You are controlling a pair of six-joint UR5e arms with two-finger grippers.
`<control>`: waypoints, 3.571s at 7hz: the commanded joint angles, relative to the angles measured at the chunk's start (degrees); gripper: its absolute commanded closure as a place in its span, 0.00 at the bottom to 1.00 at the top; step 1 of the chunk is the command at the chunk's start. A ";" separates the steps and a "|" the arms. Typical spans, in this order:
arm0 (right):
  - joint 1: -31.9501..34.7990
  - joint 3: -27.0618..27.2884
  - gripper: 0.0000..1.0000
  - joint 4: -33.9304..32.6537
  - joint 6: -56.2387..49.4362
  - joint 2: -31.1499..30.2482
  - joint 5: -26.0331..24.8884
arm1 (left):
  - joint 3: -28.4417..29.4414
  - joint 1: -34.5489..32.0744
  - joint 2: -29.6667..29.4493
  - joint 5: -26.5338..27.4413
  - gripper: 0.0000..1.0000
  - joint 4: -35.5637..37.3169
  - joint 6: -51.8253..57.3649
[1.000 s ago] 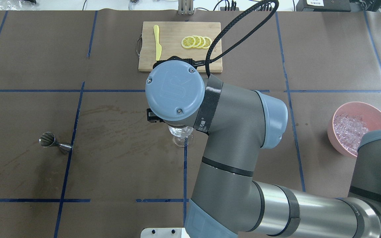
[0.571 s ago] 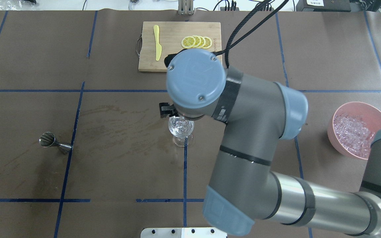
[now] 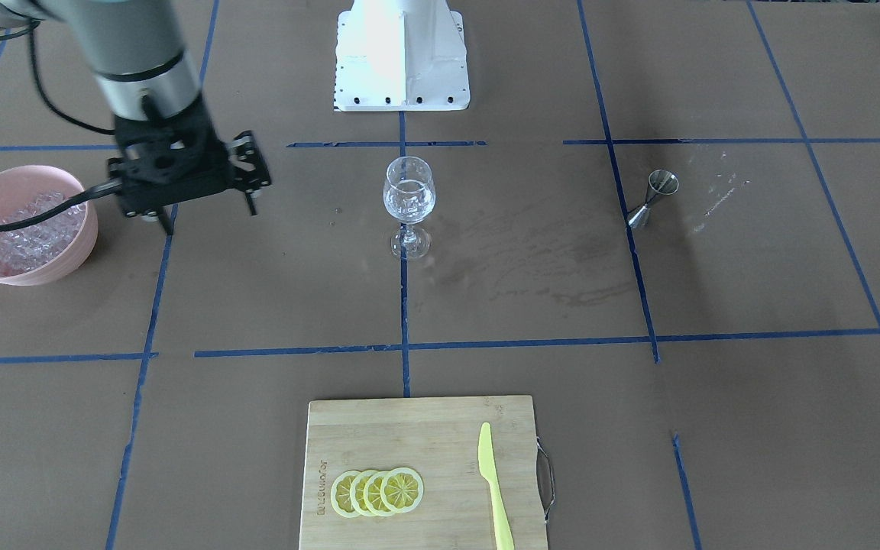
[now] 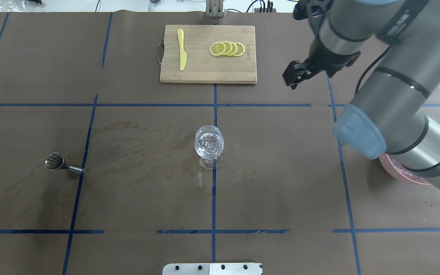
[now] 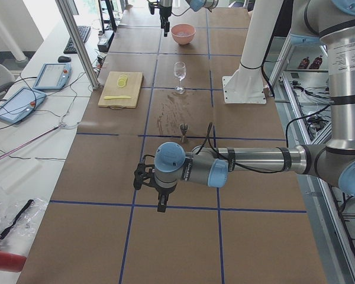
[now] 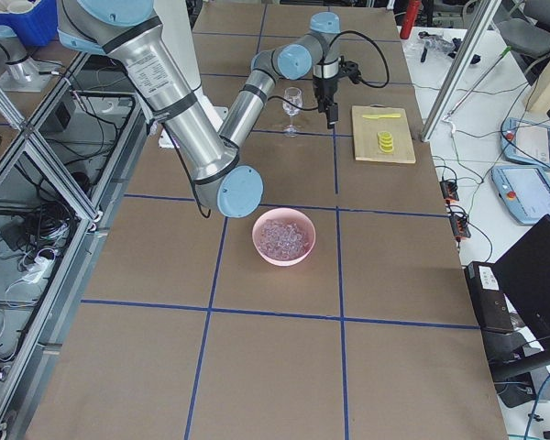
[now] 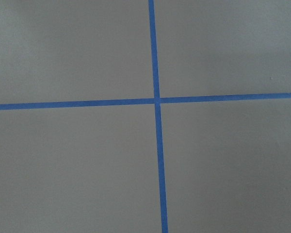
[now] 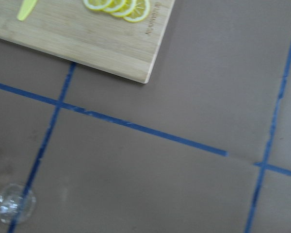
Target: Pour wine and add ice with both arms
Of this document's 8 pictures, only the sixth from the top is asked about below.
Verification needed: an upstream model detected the pink ice bowl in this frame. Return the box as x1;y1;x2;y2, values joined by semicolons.
252;208;316;267

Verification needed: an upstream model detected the clear plastic bag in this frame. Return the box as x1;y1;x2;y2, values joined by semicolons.
417;31;457;61

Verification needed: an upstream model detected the heap of ice cubes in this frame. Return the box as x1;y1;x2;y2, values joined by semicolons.
258;220;310;260

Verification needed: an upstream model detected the near blue teach pendant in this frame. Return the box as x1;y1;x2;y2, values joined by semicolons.
490;165;550;226

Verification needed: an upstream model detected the black monitor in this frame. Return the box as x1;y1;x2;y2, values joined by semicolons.
491;214;550;381

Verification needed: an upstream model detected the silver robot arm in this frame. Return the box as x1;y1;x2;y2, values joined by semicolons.
57;1;340;218

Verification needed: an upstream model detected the aluminium frame post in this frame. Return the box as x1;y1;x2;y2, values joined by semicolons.
421;0;501;142

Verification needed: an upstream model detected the yellow plastic knife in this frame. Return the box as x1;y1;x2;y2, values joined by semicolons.
361;113;402;120

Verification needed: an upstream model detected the blue teach pendant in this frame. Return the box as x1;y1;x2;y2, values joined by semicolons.
500;117;550;170
490;165;550;226

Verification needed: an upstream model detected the red fire extinguisher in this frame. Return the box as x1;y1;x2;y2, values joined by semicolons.
400;0;421;39

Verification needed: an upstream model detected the clear wine glass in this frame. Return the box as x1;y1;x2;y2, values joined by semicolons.
282;87;303;138

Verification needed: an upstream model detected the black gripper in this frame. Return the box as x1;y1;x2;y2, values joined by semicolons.
312;75;338;129

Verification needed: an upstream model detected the black power box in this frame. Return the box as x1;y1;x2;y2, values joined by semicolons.
464;261;513;334

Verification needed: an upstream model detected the blue storage bin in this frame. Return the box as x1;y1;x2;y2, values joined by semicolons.
0;1;58;47

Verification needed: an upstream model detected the pink thin rod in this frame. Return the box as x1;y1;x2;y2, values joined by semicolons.
442;46;512;123

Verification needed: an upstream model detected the far blue teach pendant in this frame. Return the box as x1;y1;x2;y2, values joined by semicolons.
500;117;550;170

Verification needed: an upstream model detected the bamboo cutting board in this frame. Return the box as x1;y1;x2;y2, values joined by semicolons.
351;105;416;164

